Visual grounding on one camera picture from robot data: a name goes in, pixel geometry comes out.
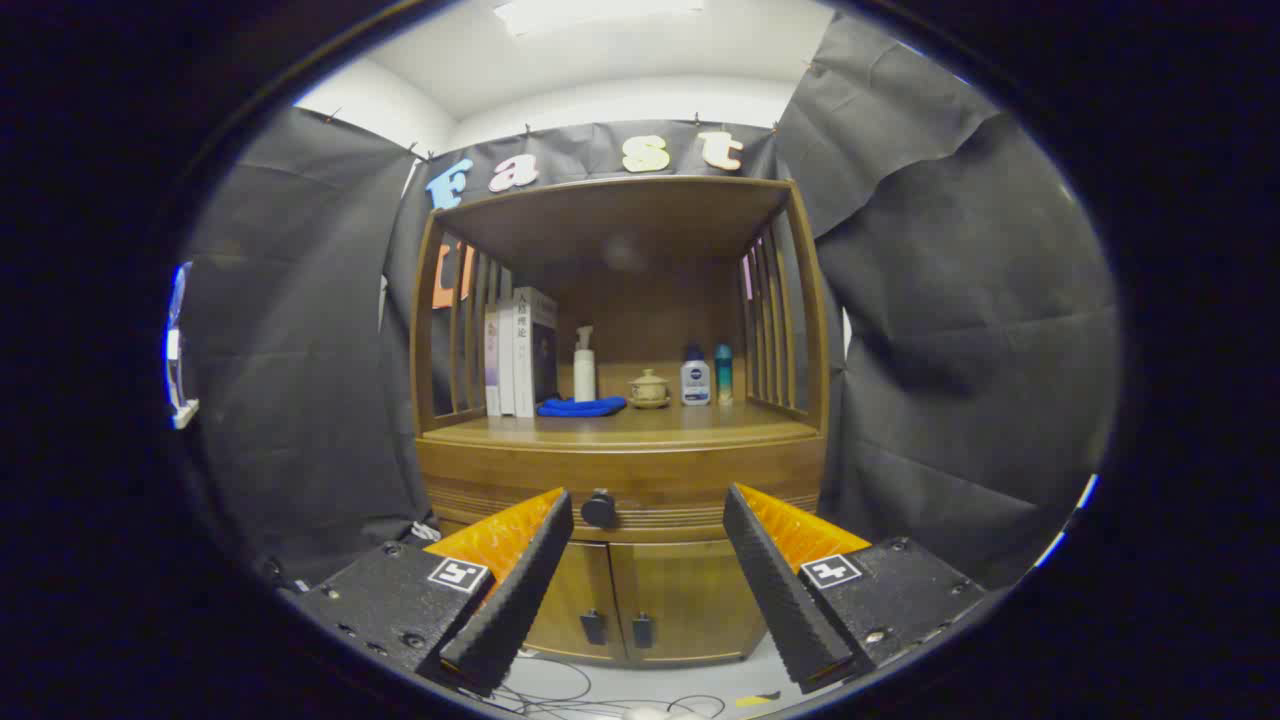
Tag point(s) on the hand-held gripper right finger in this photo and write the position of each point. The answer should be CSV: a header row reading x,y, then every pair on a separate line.
x,y
780,600

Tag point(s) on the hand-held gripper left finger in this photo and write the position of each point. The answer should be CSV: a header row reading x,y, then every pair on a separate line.
x,y
520,600

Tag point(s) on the black drawer knob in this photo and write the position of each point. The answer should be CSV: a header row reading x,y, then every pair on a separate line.
x,y
599,509

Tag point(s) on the wooden cabinet door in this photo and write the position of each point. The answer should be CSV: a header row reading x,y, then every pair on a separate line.
x,y
690,600
585,585

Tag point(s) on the wooden countertop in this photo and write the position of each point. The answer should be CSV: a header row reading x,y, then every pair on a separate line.
x,y
680,425

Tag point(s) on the wooden cabinet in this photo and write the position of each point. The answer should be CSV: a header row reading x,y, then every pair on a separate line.
x,y
640,300

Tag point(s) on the yellow floor tape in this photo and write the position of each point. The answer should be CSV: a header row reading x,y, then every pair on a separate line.
x,y
757,699

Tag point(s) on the blue cloth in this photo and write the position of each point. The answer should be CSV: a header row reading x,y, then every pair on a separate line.
x,y
580,407

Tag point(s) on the teal spray can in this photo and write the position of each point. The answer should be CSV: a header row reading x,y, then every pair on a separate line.
x,y
723,380

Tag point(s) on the white pump bottle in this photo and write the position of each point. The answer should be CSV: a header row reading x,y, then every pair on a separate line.
x,y
584,380

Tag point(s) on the white bottle with blue cap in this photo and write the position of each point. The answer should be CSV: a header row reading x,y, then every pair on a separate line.
x,y
695,385

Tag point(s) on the thin white book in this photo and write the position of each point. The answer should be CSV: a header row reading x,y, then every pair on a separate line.
x,y
505,360

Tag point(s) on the thin purple book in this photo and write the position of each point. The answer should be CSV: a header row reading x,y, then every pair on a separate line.
x,y
491,360

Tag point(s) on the beige lidded teacup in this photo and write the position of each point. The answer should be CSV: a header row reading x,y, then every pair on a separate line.
x,y
649,390

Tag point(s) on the thick book with dark cover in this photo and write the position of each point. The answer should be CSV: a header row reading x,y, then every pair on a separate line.
x,y
540,350

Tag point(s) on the ceiling light panel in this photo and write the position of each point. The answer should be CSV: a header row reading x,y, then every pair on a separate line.
x,y
600,14

